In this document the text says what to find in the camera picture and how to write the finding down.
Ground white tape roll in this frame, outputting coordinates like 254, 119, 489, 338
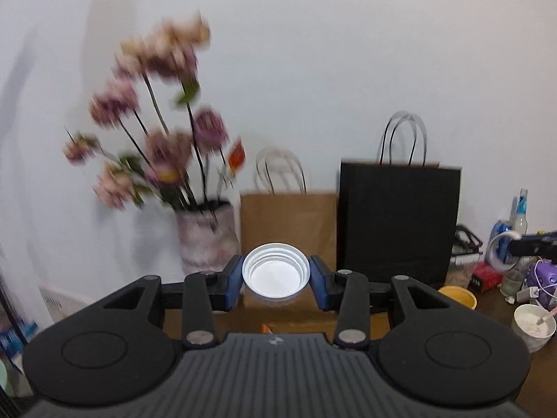
484, 230, 522, 273

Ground white jar lid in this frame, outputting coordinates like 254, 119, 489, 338
242, 242, 311, 302

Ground clear glass bottle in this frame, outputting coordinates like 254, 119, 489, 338
512, 189, 528, 235

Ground blue soda can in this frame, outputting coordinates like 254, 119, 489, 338
487, 219, 514, 266

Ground purple plastic container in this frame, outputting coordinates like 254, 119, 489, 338
526, 260, 557, 310

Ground red cardboard box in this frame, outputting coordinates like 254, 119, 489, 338
164, 284, 393, 343

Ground pink ceramic vase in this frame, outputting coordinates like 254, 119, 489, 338
175, 200, 240, 277

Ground red book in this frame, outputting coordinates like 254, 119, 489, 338
468, 262, 503, 293

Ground clear food container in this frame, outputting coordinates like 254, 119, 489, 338
449, 224, 484, 270

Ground pink spoon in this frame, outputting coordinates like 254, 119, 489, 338
536, 307, 557, 326

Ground brown paper bag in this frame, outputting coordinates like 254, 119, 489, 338
239, 147, 338, 271

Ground yellow mug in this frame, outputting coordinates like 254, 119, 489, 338
438, 285, 478, 310

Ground black paper bag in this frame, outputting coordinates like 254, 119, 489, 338
336, 110, 463, 291

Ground white ceramic bowl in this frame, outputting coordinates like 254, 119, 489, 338
512, 304, 556, 353

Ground dried pink roses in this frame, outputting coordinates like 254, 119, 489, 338
63, 14, 245, 217

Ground white wall heater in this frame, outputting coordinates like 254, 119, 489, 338
39, 285, 93, 323

